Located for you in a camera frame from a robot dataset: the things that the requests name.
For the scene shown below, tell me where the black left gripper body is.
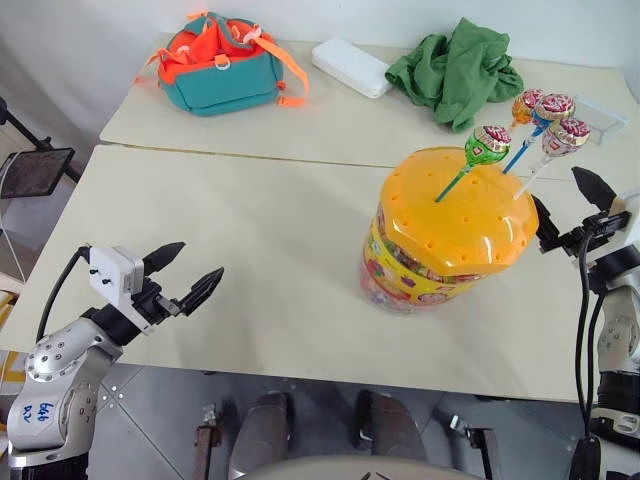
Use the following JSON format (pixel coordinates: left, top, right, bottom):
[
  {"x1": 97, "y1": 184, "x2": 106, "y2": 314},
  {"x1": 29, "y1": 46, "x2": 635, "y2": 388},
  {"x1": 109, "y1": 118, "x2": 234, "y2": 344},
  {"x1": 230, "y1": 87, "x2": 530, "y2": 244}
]
[{"x1": 128, "y1": 274, "x2": 183, "y2": 331}]

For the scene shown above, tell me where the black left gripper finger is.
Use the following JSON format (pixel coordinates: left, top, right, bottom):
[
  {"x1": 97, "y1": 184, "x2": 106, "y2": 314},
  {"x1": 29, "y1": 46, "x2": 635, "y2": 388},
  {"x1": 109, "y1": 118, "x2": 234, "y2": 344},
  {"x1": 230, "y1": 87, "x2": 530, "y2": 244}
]
[
  {"x1": 179, "y1": 266, "x2": 225, "y2": 317},
  {"x1": 142, "y1": 241, "x2": 187, "y2": 277}
]

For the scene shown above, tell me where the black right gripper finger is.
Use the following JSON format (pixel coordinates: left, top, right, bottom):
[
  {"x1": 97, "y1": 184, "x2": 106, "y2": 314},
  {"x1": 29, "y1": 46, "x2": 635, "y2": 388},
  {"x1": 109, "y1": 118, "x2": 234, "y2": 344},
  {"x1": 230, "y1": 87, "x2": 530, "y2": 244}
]
[
  {"x1": 571, "y1": 166, "x2": 618, "y2": 212},
  {"x1": 531, "y1": 195, "x2": 562, "y2": 253}
]

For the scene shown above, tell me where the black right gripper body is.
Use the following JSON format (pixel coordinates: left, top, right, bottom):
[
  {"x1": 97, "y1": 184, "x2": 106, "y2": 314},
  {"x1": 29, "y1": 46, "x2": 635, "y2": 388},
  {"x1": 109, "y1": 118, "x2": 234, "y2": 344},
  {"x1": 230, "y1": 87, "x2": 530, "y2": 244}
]
[{"x1": 558, "y1": 211, "x2": 633, "y2": 253}]

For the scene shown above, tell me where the red white lollipop blue stick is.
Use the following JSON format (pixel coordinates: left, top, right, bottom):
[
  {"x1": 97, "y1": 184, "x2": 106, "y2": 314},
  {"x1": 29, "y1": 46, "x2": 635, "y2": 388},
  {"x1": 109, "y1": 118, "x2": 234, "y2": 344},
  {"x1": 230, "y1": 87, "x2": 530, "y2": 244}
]
[{"x1": 501, "y1": 92, "x2": 578, "y2": 176}]

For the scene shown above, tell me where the green wrapped lollipop green stick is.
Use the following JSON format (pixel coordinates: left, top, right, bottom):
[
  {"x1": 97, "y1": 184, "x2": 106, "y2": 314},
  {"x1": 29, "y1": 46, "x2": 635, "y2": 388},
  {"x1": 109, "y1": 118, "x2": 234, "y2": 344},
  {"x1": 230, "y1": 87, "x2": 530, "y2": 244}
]
[{"x1": 434, "y1": 124, "x2": 513, "y2": 204}]

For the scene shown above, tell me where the orange wrapped lollipop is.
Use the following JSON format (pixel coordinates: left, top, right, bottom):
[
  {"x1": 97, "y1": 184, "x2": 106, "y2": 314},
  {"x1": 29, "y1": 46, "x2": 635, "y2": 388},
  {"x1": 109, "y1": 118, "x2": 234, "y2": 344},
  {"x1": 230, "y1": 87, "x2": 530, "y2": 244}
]
[{"x1": 508, "y1": 88, "x2": 547, "y2": 132}]

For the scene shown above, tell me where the clear plastic box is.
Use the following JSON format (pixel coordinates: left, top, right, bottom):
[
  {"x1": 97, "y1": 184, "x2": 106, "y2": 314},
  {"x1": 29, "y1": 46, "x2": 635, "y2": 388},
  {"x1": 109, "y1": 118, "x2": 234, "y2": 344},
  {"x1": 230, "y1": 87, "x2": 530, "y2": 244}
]
[{"x1": 572, "y1": 94, "x2": 629, "y2": 147}]

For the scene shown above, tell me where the candy jar with orange lid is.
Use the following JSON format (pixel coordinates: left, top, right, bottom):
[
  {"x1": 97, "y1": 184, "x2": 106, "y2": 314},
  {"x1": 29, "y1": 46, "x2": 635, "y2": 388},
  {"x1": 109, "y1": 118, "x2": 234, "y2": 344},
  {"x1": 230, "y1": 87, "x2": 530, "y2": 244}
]
[{"x1": 356, "y1": 145, "x2": 541, "y2": 317}]

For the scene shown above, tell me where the black tablet screen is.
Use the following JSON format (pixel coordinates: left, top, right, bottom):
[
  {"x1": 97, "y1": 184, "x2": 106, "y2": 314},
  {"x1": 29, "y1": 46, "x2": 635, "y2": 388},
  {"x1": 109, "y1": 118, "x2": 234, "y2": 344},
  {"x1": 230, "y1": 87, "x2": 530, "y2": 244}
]
[{"x1": 0, "y1": 147, "x2": 77, "y2": 201}]

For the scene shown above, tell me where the dark rounded shape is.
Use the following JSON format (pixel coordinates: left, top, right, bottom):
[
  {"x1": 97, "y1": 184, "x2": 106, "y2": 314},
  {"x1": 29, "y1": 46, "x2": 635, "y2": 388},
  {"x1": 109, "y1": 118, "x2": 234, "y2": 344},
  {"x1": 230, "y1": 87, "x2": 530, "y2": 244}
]
[
  {"x1": 355, "y1": 390, "x2": 427, "y2": 472},
  {"x1": 230, "y1": 391, "x2": 295, "y2": 480}
]

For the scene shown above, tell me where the crumpled green cloth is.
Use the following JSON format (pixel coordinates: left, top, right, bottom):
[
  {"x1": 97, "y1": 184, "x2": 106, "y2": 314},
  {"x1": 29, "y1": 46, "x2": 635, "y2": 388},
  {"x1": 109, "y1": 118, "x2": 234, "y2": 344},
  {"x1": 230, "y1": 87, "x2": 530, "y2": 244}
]
[{"x1": 384, "y1": 17, "x2": 526, "y2": 134}]

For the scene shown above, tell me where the teal and orange backpack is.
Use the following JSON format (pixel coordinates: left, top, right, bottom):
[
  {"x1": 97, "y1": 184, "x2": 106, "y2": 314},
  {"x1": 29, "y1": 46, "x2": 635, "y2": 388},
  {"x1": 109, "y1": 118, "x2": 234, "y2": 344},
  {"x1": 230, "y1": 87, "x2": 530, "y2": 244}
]
[{"x1": 133, "y1": 9, "x2": 311, "y2": 118}]

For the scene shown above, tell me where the white rectangular case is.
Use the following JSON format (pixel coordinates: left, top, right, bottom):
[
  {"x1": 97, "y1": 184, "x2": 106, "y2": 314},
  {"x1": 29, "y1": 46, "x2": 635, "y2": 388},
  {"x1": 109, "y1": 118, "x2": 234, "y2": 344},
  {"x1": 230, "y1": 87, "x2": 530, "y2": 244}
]
[{"x1": 310, "y1": 38, "x2": 394, "y2": 100}]

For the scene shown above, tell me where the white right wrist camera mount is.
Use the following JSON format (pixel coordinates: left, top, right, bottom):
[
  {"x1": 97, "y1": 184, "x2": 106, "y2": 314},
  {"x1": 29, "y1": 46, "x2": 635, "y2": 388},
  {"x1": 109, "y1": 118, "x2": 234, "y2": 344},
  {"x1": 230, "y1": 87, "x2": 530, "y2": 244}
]
[{"x1": 610, "y1": 187, "x2": 640, "y2": 252}]

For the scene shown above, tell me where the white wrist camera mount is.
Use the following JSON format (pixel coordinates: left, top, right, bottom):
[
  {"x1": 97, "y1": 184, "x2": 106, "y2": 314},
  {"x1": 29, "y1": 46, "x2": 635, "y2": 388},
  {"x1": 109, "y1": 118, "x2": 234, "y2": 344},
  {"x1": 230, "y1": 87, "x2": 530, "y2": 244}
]
[
  {"x1": 610, "y1": 187, "x2": 640, "y2": 252},
  {"x1": 88, "y1": 245, "x2": 156, "y2": 336}
]

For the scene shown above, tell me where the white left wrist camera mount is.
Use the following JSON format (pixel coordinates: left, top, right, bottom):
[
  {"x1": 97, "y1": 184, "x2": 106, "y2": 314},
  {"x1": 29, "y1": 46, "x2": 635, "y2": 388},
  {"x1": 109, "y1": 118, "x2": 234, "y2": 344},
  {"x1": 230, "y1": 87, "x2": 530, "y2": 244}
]
[{"x1": 88, "y1": 245, "x2": 156, "y2": 336}]

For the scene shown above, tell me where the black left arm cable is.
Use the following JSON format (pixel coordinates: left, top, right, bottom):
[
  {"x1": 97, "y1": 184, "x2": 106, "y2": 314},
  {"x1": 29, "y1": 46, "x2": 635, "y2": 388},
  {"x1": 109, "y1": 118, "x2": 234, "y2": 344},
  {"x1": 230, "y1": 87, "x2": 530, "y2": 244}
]
[{"x1": 35, "y1": 244, "x2": 94, "y2": 344}]

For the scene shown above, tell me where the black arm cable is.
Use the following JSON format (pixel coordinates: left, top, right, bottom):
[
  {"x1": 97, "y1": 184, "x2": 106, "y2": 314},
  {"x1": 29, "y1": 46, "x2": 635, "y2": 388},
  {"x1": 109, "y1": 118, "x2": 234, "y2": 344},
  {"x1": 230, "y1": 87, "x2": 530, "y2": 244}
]
[
  {"x1": 35, "y1": 244, "x2": 94, "y2": 344},
  {"x1": 586, "y1": 287, "x2": 609, "y2": 419},
  {"x1": 572, "y1": 230, "x2": 602, "y2": 480}
]

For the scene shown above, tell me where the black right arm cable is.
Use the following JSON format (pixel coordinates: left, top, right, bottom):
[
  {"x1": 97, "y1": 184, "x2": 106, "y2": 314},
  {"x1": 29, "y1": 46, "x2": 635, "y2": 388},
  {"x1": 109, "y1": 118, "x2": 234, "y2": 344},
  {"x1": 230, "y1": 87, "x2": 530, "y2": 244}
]
[
  {"x1": 586, "y1": 287, "x2": 609, "y2": 419},
  {"x1": 572, "y1": 230, "x2": 602, "y2": 480}
]

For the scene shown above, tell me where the metal table leg bracket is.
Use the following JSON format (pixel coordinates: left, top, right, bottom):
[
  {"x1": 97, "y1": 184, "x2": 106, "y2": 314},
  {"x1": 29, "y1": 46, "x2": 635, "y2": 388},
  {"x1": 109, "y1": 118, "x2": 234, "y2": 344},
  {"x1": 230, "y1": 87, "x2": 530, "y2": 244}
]
[
  {"x1": 433, "y1": 406, "x2": 502, "y2": 480},
  {"x1": 193, "y1": 401, "x2": 225, "y2": 480}
]

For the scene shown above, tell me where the thin white cable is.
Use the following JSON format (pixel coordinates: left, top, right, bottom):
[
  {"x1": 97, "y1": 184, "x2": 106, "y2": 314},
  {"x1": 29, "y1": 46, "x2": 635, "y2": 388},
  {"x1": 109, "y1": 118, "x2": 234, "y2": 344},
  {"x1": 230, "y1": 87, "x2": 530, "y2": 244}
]
[{"x1": 0, "y1": 198, "x2": 27, "y2": 282}]

